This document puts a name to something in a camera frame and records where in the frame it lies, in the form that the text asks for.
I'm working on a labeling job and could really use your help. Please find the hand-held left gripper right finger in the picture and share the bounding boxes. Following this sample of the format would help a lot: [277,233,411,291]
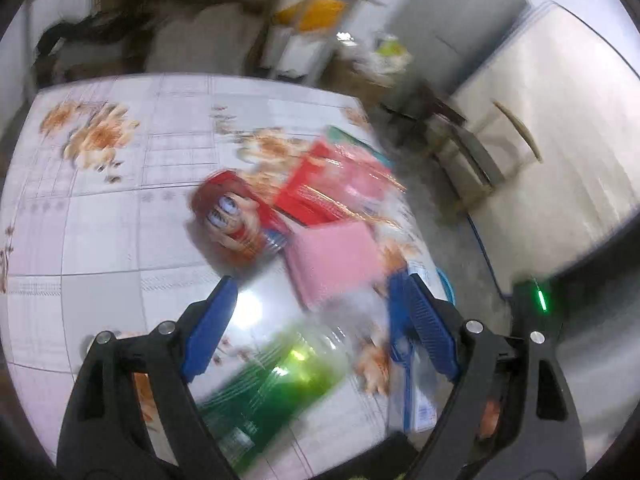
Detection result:
[407,272,586,480]

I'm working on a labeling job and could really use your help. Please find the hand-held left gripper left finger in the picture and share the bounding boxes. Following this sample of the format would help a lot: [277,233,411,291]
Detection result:
[57,276,240,480]

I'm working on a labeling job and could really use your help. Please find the blue plastic waste basket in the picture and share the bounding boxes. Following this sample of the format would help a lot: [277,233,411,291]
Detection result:
[434,266,459,307]

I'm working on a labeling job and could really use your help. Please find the blue white toothpaste box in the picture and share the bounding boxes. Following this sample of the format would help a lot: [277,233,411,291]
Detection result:
[386,270,441,435]

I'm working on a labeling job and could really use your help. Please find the green plastic bottle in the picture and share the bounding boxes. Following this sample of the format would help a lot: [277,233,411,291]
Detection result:
[197,322,363,473]

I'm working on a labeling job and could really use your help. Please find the red can cartoon print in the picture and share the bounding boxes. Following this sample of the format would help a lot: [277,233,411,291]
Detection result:
[190,170,293,267]

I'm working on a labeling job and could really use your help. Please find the shiny red plastic packet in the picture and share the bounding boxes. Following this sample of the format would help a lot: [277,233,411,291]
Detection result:
[274,140,407,227]

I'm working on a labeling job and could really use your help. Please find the table with floral tablecloth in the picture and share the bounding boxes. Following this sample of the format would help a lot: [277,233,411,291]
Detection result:
[0,74,451,480]

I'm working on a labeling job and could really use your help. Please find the wooden chair dark seat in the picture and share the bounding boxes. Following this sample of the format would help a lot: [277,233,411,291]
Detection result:
[434,100,545,217]

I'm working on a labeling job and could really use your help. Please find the white mattress blue border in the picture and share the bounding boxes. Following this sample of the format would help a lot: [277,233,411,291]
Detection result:
[447,0,640,287]

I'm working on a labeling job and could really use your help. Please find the dark wooden stool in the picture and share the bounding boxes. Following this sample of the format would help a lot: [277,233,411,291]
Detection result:
[382,82,469,131]

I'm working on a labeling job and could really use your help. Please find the green white bag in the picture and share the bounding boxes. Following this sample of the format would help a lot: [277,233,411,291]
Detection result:
[375,35,406,61]

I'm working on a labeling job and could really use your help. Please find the white cabinet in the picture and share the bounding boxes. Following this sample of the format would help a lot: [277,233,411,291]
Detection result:
[265,25,331,84]

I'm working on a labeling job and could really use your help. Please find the white pillow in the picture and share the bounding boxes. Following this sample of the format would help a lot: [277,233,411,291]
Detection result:
[145,2,266,76]

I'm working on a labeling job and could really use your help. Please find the grey refrigerator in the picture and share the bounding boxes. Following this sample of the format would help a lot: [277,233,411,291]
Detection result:
[385,0,531,96]

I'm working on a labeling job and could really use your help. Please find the black clothing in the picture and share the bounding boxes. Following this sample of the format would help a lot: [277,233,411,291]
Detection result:
[35,17,146,57]

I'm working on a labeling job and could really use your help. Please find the yellow plastic bag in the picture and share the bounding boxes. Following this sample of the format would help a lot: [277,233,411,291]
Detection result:
[277,0,349,34]

